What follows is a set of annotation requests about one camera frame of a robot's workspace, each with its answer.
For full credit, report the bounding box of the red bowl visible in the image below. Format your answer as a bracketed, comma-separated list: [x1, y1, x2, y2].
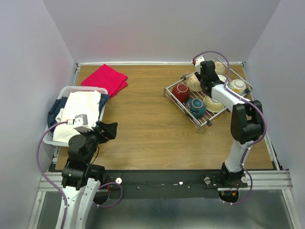
[172, 83, 190, 104]

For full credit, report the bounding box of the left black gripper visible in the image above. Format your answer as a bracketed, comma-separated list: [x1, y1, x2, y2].
[79, 120, 118, 163]

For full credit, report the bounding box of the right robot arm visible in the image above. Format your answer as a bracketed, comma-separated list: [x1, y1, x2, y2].
[194, 60, 266, 187]

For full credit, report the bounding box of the plain beige bowl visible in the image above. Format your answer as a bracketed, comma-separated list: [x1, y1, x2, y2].
[214, 61, 225, 75]

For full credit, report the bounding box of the red folded cloth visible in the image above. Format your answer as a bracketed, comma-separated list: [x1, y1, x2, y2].
[81, 64, 128, 98]

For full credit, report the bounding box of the white laundry basket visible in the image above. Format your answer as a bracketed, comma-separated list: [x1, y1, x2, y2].
[42, 86, 108, 147]

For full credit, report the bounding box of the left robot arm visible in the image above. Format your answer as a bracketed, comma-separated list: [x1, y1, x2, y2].
[56, 118, 118, 229]

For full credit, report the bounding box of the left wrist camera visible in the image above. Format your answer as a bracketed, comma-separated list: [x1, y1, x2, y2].
[67, 114, 93, 133]

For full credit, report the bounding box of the white floral bowl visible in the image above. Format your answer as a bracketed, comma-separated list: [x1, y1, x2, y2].
[228, 79, 247, 96]

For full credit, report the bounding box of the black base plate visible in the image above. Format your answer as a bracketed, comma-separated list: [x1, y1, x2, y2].
[93, 170, 248, 199]

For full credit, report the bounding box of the beige bowl with drawing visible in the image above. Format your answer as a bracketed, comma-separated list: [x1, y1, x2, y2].
[186, 74, 202, 92]

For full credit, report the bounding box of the cream striped bowl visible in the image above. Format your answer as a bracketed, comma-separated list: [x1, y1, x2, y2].
[203, 96, 225, 113]

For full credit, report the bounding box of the aluminium frame rail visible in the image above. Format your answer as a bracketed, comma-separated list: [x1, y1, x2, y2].
[38, 170, 293, 192]

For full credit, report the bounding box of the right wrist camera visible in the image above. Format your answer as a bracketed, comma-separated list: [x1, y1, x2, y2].
[192, 55, 205, 73]

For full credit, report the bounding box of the white cloth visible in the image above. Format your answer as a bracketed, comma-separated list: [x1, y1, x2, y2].
[53, 91, 101, 143]

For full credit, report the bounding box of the navy blue garment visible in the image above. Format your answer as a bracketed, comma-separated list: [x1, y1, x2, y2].
[47, 94, 110, 128]

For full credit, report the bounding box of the teal white bowl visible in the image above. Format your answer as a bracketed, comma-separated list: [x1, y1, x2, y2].
[217, 74, 226, 84]

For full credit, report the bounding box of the wire dish rack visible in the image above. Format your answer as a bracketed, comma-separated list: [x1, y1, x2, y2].
[163, 59, 253, 131]

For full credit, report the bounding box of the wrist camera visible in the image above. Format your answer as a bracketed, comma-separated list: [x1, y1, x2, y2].
[67, 114, 93, 133]
[192, 55, 205, 73]

